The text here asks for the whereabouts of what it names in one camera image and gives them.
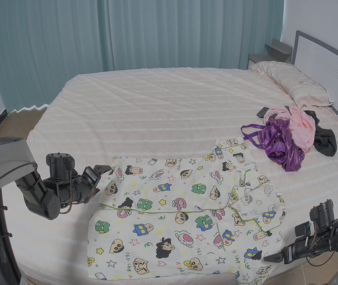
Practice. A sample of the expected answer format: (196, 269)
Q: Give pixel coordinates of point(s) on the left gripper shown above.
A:
(87, 184)

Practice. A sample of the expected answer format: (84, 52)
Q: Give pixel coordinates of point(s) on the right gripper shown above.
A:
(296, 252)

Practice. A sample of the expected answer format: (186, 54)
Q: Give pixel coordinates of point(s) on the white printed pyjama top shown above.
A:
(172, 218)

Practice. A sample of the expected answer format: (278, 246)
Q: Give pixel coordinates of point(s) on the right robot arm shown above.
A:
(329, 236)

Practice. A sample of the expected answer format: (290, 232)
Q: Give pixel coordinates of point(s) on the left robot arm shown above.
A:
(5, 165)

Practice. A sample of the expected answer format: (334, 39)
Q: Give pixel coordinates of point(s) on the bed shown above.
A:
(157, 105)

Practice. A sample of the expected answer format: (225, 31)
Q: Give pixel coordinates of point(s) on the purple satin garment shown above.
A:
(278, 147)

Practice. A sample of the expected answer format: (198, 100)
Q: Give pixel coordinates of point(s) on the black garment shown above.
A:
(324, 141)

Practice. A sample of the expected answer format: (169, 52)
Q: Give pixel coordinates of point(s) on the pink garment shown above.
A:
(302, 129)

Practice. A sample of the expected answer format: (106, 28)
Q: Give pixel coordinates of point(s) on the blue-green curtain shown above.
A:
(53, 40)
(186, 25)

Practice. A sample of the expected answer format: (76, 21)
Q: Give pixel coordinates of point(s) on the pale pink pillow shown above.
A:
(273, 70)
(311, 93)

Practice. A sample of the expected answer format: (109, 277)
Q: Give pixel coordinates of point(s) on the grey bedside table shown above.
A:
(276, 47)

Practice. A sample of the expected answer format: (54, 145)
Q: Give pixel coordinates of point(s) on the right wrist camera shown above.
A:
(302, 229)

